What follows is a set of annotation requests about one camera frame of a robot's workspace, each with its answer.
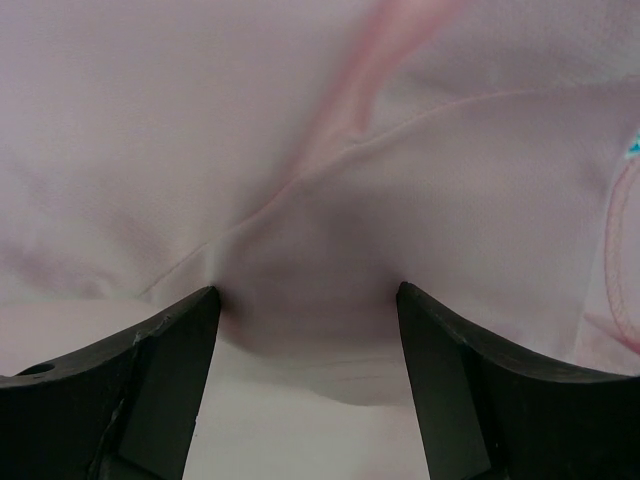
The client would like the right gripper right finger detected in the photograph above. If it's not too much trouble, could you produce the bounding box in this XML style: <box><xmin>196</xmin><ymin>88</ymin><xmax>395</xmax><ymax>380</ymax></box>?
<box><xmin>396</xmin><ymin>283</ymin><xmax>639</xmax><ymax>480</ymax></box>

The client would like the pink t shirt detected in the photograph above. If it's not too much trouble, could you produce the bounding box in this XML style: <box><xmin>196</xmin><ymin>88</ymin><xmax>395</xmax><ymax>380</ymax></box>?
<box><xmin>1</xmin><ymin>1</ymin><xmax>639</xmax><ymax>479</ymax></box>

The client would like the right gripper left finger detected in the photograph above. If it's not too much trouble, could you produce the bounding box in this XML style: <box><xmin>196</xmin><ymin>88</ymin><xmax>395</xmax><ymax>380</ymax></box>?
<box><xmin>1</xmin><ymin>287</ymin><xmax>221</xmax><ymax>479</ymax></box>

